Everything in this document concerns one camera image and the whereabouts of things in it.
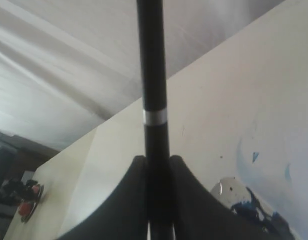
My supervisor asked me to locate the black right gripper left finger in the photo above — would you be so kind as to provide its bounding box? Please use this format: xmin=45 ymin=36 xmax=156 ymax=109
xmin=59 ymin=155 xmax=148 ymax=240

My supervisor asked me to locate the white square paint dish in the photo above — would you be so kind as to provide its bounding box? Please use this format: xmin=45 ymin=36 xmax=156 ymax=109
xmin=210 ymin=177 xmax=299 ymax=240

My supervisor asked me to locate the white backdrop curtain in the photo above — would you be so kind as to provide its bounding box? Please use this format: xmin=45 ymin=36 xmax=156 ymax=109
xmin=0 ymin=0 xmax=279 ymax=150

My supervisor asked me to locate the white paper sheet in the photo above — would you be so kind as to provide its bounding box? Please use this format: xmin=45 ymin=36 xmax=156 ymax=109
xmin=236 ymin=120 xmax=308 ymax=240

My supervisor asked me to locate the red emergency stop button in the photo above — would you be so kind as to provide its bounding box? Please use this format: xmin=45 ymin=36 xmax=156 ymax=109
xmin=18 ymin=201 xmax=39 ymax=223

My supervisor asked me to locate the black paintbrush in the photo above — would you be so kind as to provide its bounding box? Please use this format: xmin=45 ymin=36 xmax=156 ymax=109
xmin=137 ymin=0 xmax=173 ymax=240

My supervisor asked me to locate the dark background clutter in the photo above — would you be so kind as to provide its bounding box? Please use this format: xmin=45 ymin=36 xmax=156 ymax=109
xmin=0 ymin=132 xmax=58 ymax=217

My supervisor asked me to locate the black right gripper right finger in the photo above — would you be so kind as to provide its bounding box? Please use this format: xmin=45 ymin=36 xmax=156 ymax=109
xmin=170 ymin=155 xmax=271 ymax=240

